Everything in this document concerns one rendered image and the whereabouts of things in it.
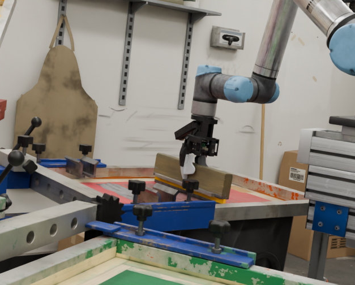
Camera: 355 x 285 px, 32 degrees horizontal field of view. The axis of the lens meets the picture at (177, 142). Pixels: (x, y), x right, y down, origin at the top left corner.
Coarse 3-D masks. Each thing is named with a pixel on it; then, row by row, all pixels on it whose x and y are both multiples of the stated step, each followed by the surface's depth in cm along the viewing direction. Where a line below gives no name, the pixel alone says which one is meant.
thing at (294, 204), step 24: (48, 168) 191; (96, 168) 201; (120, 168) 207; (144, 168) 212; (216, 168) 230; (264, 192) 208; (288, 192) 199; (216, 216) 161; (240, 216) 166; (264, 216) 172; (288, 216) 178
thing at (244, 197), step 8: (120, 200) 174; (128, 200) 175; (176, 200) 182; (184, 200) 183; (192, 200) 185; (200, 200) 186; (240, 200) 193; (248, 200) 194; (256, 200) 196; (264, 200) 197
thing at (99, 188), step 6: (90, 186) 189; (96, 186) 190; (126, 186) 195; (150, 186) 199; (102, 192) 182; (108, 192) 183; (114, 192) 184; (180, 192) 195; (234, 192) 205; (240, 192) 206
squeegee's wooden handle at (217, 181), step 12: (156, 156) 206; (168, 156) 201; (156, 168) 205; (168, 168) 200; (180, 168) 195; (204, 168) 186; (180, 180) 194; (204, 180) 185; (216, 180) 180; (228, 180) 179; (216, 192) 180; (228, 192) 179
